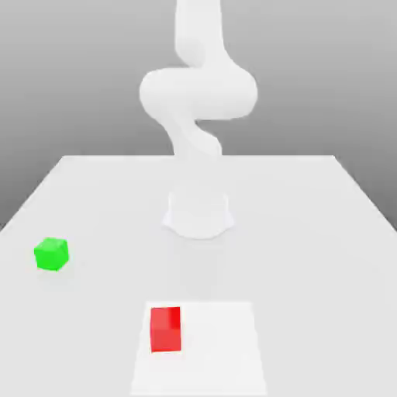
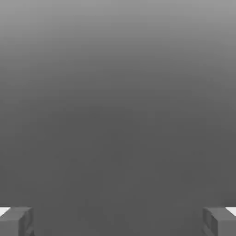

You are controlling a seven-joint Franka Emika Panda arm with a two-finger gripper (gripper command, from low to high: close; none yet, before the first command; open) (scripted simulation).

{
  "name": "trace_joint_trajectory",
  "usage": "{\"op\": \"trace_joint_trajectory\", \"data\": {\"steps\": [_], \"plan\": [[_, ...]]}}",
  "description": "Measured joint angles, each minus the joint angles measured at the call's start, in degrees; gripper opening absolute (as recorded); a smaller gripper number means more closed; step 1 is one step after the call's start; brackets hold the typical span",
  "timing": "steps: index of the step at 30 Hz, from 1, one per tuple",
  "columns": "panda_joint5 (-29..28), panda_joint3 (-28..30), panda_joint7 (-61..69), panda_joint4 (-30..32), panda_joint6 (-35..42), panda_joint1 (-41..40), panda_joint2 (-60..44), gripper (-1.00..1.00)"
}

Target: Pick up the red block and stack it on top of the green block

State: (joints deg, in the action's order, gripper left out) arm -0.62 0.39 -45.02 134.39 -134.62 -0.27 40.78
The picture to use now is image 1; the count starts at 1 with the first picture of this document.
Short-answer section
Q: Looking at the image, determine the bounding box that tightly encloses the small red cube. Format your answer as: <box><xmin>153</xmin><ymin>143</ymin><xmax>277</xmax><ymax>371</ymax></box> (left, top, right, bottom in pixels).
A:
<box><xmin>150</xmin><ymin>306</ymin><xmax>182</xmax><ymax>354</ymax></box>

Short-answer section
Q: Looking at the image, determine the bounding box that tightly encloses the small green cube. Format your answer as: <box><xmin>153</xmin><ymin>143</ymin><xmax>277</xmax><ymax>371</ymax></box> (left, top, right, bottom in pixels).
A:
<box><xmin>33</xmin><ymin>236</ymin><xmax>70</xmax><ymax>272</ymax></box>

